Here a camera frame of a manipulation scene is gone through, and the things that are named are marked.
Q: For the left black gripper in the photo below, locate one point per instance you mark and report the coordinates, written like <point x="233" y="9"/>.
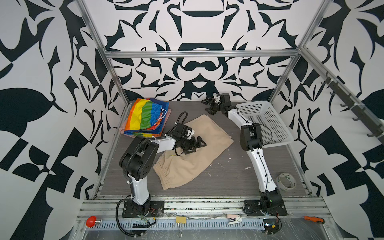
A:
<point x="199" y="143"/>

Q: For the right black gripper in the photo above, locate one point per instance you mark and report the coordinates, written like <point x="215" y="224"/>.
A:
<point x="212" y="112"/>

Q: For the beige shorts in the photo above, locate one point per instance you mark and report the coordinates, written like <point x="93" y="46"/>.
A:
<point x="175" y="171"/>

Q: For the multicolour shorts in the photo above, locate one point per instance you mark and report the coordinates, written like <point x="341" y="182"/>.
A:
<point x="147" y="117"/>

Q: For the white plastic basket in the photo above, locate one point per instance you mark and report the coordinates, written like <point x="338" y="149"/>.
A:
<point x="274" y="131"/>

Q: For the pink shorts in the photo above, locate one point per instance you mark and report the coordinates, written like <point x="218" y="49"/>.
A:
<point x="147" y="135"/>

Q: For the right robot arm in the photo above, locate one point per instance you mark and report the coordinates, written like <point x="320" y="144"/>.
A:
<point x="251" y="141"/>

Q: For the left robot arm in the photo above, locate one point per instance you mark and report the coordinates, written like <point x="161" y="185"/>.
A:
<point x="138" y="159"/>

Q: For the yellow tag clip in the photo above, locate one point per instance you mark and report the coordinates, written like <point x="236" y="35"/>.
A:
<point x="181" y="220"/>

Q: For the pink white tape dispenser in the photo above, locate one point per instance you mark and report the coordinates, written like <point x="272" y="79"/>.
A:
<point x="233" y="219"/>

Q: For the white tape roll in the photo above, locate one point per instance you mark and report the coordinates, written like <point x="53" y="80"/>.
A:
<point x="286" y="182"/>

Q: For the small green circuit board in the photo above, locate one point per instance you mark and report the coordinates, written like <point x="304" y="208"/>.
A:
<point x="272" y="226"/>

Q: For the red emergency stop button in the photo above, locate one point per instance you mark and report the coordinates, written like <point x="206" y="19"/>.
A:
<point x="93" y="221"/>

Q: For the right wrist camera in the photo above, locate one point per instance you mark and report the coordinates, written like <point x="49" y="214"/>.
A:
<point x="222" y="98"/>

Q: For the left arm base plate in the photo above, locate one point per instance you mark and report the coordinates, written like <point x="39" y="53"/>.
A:
<point x="148" y="209"/>

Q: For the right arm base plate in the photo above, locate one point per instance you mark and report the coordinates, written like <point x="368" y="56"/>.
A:
<point x="264" y="208"/>

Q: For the white slotted cable duct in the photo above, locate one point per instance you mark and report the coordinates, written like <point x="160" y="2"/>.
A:
<point x="195" y="224"/>

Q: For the orange handled tool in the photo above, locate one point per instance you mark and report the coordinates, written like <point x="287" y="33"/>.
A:
<point x="314" y="219"/>

